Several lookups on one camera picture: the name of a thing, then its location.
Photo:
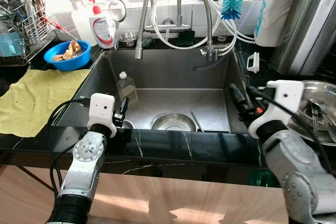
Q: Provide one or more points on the stainless steel knife block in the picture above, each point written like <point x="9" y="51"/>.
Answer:
<point x="304" y="30"/>

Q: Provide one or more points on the clear plastic bottle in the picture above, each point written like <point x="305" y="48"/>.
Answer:
<point x="127" y="90"/>

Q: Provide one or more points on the stainless steel kitchen sink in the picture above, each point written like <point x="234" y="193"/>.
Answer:
<point x="173" y="100"/>

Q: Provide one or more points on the chrome spring neck faucet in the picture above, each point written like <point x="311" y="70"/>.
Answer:
<point x="210" y="24"/>

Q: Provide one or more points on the thin dark utensil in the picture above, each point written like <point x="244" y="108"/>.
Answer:
<point x="196" y="121"/>

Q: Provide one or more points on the small steel bowl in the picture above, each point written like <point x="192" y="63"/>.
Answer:
<point x="173" y="123"/>

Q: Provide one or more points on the brown food scraps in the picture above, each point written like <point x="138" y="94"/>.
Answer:
<point x="71" y="50"/>

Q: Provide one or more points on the yellow dish cloth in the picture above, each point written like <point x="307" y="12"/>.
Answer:
<point x="37" y="100"/>

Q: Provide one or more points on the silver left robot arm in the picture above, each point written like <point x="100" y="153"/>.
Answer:
<point x="86" y="153"/>

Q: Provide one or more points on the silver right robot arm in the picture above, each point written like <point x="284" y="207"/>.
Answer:
<point x="294" y="171"/>

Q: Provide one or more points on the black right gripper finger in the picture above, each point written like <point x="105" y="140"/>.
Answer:
<point x="238" y="96"/>

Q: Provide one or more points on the wooden sink cabinet front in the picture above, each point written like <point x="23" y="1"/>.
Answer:
<point x="157" y="198"/>

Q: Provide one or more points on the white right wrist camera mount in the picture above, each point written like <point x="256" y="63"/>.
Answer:
<point x="286" y="95"/>

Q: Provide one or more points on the black sponge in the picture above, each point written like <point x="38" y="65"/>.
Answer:
<point x="185" y="38"/>

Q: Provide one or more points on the large steel plate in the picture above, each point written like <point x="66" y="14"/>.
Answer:
<point x="320" y="140"/>

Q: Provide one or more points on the small white plastic holder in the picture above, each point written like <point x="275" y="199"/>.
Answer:
<point x="249" y="64"/>

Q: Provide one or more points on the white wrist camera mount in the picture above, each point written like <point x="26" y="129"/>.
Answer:
<point x="286" y="95"/>
<point x="101" y="107"/>

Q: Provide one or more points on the small steel cup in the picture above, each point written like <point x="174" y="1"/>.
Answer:
<point x="128" y="39"/>

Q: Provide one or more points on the white red-pump soap dispenser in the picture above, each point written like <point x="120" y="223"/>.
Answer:
<point x="102" y="30"/>

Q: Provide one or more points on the large steel basin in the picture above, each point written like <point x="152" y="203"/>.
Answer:
<point x="328" y="94"/>

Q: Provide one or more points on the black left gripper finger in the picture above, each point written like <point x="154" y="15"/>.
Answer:
<point x="125" y="104"/>

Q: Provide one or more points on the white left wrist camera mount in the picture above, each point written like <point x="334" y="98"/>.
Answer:
<point x="101" y="107"/>

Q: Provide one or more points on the teal plastic container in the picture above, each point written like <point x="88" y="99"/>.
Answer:
<point x="10" y="44"/>

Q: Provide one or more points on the blue plastic bowl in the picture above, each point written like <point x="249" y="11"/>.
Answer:
<point x="73" y="63"/>

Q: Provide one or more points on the white spray bottle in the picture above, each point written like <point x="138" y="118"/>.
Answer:
<point x="79" y="24"/>

